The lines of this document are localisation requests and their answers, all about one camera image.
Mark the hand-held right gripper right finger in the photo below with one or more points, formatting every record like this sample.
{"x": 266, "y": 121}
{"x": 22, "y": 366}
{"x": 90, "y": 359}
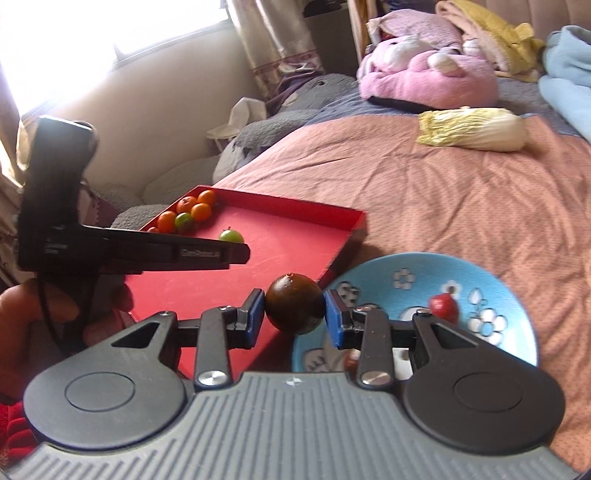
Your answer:
{"x": 333, "y": 319}

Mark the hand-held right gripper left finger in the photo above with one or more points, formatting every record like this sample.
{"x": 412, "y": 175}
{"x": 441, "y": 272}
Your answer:
{"x": 251, "y": 319}

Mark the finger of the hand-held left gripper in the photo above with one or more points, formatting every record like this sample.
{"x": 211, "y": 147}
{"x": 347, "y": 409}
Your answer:
{"x": 238, "y": 254}

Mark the dark brown round fruit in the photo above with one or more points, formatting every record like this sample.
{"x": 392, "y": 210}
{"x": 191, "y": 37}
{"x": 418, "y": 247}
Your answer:
{"x": 293, "y": 300}

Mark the red tray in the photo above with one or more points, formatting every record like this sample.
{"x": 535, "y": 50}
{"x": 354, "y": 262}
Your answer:
{"x": 286, "y": 230}

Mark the smooth orange tangerine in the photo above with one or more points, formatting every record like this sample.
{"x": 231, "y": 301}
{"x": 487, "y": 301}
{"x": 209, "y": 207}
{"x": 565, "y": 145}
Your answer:
{"x": 201, "y": 212}

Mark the rough orange tangerine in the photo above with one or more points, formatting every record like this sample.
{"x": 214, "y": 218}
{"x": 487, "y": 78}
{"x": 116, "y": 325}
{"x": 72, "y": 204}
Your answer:
{"x": 187, "y": 204}

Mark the blue flower-print plate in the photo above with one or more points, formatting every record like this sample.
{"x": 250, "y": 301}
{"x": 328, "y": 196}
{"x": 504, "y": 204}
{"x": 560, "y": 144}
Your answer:
{"x": 438, "y": 272}

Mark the person's left hand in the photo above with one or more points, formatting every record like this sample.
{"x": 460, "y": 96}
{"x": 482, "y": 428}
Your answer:
{"x": 21, "y": 332}

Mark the green round fruit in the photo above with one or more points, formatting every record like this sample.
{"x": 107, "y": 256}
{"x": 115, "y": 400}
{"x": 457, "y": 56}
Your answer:
{"x": 231, "y": 236}

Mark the green and red fruit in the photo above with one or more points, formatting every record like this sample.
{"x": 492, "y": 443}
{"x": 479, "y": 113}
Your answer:
{"x": 184, "y": 222}

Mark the small red fruit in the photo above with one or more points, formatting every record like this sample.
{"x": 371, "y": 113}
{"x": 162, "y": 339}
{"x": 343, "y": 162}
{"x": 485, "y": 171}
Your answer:
{"x": 443, "y": 308}

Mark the white cloth bag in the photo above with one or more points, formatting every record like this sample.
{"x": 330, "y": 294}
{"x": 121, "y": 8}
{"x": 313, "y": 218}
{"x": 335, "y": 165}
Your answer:
{"x": 244, "y": 113}

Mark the bright window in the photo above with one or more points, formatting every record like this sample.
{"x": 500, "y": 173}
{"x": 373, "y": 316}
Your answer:
{"x": 69, "y": 37}

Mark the beige patterned curtain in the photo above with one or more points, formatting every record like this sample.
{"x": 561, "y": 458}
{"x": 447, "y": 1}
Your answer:
{"x": 272, "y": 46}

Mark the napa cabbage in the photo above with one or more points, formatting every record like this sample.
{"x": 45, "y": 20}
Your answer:
{"x": 485, "y": 131}

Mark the pink plush toy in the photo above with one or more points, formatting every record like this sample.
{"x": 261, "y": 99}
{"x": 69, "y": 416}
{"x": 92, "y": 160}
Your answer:
{"x": 415, "y": 78}

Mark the wooden board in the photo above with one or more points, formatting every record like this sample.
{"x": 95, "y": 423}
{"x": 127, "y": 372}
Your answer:
{"x": 356, "y": 27}

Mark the lilac fleece blanket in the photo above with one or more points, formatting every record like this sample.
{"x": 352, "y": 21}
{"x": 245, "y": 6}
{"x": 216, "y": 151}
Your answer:
{"x": 415, "y": 25}

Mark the grey blanket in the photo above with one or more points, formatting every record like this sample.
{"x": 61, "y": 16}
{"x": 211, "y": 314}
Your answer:
{"x": 517, "y": 92}

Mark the yellow blanket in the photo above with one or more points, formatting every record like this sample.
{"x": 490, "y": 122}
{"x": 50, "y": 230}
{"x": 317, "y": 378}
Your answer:
{"x": 498, "y": 32}

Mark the light blue blanket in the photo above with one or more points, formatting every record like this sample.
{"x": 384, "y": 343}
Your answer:
{"x": 568, "y": 69}

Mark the brown padded headboard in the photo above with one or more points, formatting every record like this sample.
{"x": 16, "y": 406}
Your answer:
{"x": 554, "y": 14}

